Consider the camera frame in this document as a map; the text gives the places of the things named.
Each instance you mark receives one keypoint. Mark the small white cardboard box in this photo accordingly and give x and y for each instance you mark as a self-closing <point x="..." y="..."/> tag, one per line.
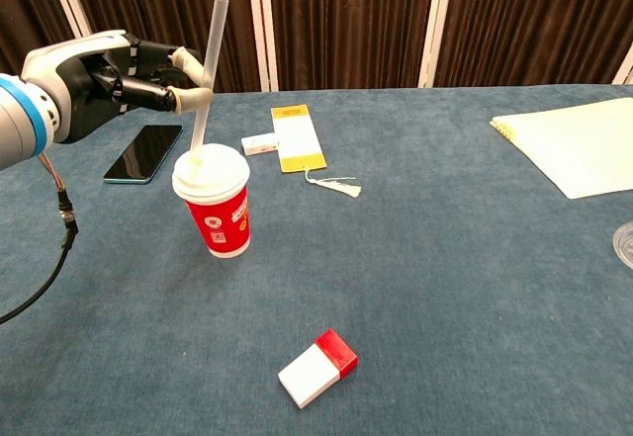
<point x="259" y="144"/>

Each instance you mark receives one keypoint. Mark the orange white tasselled bookmark card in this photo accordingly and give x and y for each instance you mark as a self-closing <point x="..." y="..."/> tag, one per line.
<point x="299" y="139"/>

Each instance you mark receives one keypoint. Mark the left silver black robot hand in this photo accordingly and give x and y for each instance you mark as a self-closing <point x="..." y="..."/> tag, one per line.
<point x="94" y="85"/>

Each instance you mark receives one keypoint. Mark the red and white eraser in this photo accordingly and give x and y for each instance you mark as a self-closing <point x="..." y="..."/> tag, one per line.
<point x="311" y="374"/>

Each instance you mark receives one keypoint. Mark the red paper cup white lid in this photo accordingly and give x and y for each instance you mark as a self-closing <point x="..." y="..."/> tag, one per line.
<point x="217" y="208"/>

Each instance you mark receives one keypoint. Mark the pale yellow paper pad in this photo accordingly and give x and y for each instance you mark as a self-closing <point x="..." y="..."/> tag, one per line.
<point x="578" y="144"/>

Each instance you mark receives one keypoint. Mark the dark brown curtain panel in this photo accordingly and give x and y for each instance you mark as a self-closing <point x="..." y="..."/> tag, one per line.
<point x="25" y="11"/>
<point x="351" y="26"/>
<point x="163" y="1"/>
<point x="539" y="21"/>

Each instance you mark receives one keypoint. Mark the black smartphone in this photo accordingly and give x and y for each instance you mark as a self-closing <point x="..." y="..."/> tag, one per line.
<point x="143" y="153"/>

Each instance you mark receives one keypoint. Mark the transparent plastic straw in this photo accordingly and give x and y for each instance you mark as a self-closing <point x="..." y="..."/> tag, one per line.
<point x="213" y="50"/>

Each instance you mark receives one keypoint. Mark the clear round plastic lid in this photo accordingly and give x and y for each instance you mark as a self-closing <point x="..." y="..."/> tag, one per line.
<point x="625" y="248"/>

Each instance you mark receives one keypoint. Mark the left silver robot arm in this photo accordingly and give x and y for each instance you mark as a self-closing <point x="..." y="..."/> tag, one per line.
<point x="15" y="124"/>

